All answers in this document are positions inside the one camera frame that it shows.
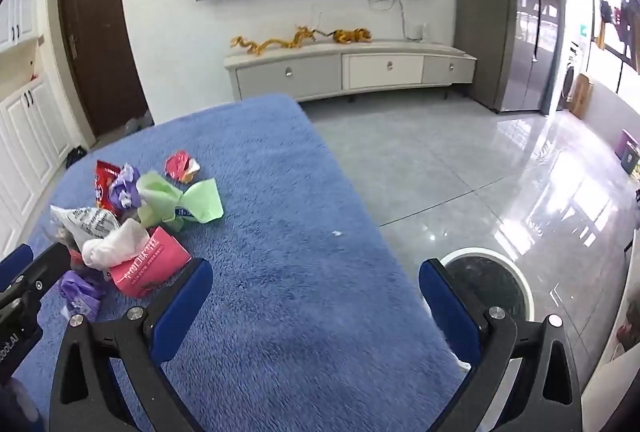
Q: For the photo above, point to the green paper piece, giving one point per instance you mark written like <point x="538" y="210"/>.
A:
<point x="200" y="204"/>

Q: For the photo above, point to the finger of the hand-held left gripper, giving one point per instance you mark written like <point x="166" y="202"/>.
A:
<point x="15" y="262"/>
<point x="47" y="264"/>

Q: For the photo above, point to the dark brown door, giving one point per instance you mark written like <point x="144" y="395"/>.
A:
<point x="100" y="37"/>

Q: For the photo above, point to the white wall cabinet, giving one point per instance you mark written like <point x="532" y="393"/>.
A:
<point x="17" y="12"/>

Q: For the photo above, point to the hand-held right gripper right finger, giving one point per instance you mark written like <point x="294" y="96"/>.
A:
<point x="447" y="312"/>

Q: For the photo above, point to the grey steel refrigerator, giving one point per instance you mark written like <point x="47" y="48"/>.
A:
<point x="525" y="37"/>

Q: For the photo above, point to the crumpled white tissue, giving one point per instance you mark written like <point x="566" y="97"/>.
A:
<point x="117" y="244"/>

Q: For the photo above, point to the pink paper packet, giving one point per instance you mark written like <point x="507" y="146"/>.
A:
<point x="150" y="264"/>

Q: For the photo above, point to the golden dragon ornament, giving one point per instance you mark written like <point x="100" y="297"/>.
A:
<point x="272" y="43"/>

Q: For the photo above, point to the blue fluffy blanket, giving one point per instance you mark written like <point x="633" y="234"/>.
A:
<point x="300" y="262"/>

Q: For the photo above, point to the red snack packet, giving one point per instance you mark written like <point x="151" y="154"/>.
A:
<point x="104" y="179"/>

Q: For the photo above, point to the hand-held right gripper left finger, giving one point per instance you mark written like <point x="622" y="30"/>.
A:
<point x="182" y="307"/>

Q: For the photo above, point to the purple white plastic wrapper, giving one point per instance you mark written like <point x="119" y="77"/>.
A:
<point x="122" y="187"/>
<point x="80" y="294"/>

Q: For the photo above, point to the white router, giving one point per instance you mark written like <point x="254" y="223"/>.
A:
<point x="419" y="32"/>

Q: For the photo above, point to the hanging clothes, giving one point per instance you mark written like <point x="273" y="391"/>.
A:
<point x="612" y="20"/>

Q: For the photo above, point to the grey round weight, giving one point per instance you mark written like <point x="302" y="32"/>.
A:
<point x="132" y="126"/>

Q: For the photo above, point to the brown cardboard box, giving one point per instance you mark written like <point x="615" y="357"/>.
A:
<point x="581" y="96"/>

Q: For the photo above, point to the crumpled red wrapper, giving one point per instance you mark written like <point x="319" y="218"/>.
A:
<point x="180" y="166"/>

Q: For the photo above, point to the round white trash bin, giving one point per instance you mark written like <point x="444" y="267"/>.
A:
<point x="490" y="277"/>

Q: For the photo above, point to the black shoes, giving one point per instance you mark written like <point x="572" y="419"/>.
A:
<point x="76" y="156"/>

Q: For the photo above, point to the white washing machine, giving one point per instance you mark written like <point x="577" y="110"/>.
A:
<point x="570" y="82"/>

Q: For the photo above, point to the grey white television cabinet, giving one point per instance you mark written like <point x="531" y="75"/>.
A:
<point x="385" y="70"/>

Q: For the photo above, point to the white printed plastic bag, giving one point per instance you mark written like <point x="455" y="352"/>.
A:
<point x="87" y="222"/>

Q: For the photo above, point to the white side furniture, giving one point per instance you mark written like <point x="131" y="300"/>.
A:
<point x="607" y="377"/>

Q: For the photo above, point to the golden tiger ornament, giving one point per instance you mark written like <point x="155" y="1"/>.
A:
<point x="352" y="36"/>

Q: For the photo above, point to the purple storage box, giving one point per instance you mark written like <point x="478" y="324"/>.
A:
<point x="627" y="147"/>

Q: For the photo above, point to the white base cabinet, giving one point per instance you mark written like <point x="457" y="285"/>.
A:
<point x="30" y="137"/>

